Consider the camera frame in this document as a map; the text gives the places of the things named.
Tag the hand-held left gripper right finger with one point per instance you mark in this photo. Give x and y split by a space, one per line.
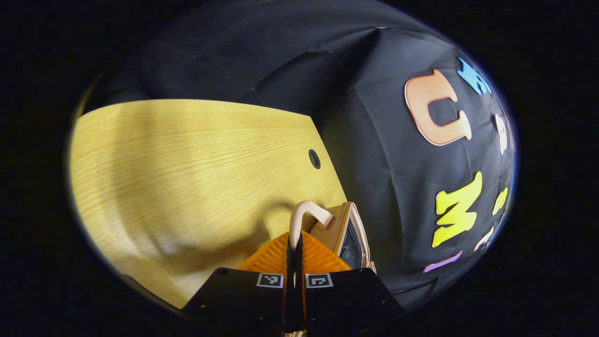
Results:
351 295

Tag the beige suitcase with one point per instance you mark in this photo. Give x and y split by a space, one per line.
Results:
339 229

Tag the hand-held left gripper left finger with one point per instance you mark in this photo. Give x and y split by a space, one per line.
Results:
234 295

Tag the black table grommet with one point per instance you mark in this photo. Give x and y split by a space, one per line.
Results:
314 159

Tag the black backdrop cloth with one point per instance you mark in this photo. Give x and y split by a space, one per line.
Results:
374 140

